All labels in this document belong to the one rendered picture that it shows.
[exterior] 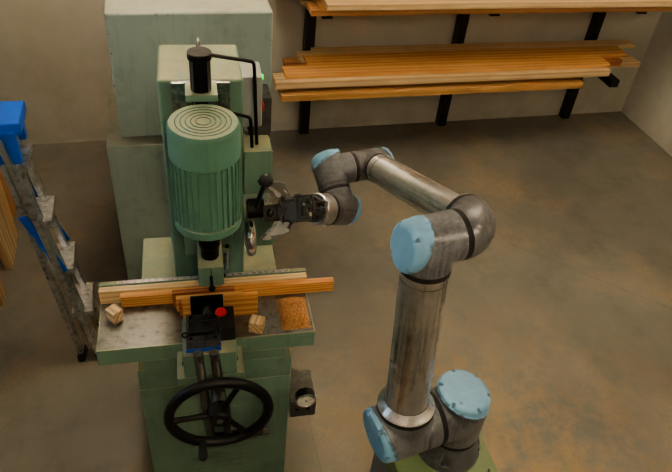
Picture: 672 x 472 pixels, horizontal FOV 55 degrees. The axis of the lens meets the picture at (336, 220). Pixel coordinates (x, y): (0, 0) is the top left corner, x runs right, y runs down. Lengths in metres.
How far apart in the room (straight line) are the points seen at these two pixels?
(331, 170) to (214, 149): 0.43
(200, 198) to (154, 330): 0.46
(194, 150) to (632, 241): 3.08
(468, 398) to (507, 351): 1.41
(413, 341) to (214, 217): 0.58
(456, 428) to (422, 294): 0.51
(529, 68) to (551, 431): 2.26
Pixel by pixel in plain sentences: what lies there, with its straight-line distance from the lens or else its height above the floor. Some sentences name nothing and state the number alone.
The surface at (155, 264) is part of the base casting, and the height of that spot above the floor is 0.80.
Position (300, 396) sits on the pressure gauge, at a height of 0.69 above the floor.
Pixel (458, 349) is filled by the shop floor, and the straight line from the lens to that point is 3.14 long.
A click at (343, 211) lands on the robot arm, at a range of 1.81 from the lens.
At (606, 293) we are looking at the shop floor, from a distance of 3.72.
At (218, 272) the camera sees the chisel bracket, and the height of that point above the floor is 1.05.
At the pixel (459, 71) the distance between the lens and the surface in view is 4.08.
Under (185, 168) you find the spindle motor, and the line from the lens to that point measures 1.58.
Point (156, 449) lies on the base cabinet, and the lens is 2.28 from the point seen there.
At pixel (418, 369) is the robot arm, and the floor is 1.10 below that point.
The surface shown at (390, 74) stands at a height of 0.62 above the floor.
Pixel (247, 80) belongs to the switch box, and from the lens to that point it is 1.86.
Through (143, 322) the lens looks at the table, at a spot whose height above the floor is 0.90.
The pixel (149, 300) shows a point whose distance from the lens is 1.96.
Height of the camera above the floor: 2.32
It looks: 39 degrees down
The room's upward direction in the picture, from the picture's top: 6 degrees clockwise
